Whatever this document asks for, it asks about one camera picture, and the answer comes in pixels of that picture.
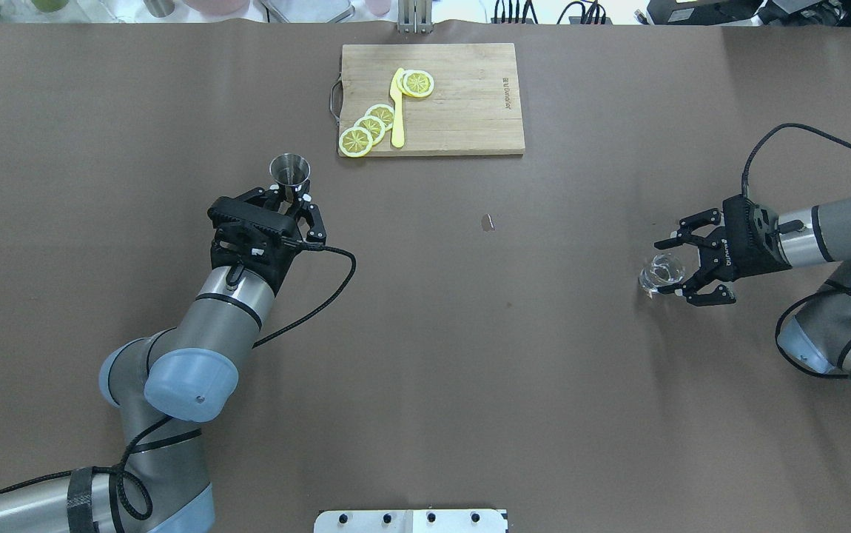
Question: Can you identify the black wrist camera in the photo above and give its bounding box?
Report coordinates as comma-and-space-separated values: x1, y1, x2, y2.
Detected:
208, 196, 301, 249

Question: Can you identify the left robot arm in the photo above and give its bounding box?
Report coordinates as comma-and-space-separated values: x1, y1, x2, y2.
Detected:
0, 184, 326, 532

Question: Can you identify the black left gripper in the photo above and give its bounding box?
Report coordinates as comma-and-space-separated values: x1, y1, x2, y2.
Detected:
209, 187, 328, 294

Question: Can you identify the aluminium frame post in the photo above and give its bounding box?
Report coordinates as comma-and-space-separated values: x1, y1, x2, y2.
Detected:
397, 0, 434, 35

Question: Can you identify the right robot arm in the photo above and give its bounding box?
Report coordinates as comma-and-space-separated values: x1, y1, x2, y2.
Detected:
655, 195, 851, 382

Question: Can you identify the yellow plastic knife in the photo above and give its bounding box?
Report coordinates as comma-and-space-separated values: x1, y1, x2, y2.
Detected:
388, 67, 406, 149

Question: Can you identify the clear glass beaker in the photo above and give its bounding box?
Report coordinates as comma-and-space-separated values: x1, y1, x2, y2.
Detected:
638, 252, 687, 299

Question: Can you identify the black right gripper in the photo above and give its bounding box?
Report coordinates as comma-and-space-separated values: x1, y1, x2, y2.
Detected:
653, 195, 793, 307

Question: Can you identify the black laptop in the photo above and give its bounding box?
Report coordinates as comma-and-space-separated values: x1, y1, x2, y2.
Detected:
646, 1, 766, 26

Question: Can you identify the white pillar base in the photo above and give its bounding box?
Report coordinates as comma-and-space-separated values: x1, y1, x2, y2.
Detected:
313, 509, 510, 532

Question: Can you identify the wooden cutting board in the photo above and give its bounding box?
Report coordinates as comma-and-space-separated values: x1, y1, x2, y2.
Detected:
340, 43, 525, 158

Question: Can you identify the steel jigger measuring cup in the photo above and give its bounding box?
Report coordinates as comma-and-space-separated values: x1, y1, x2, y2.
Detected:
269, 154, 311, 204

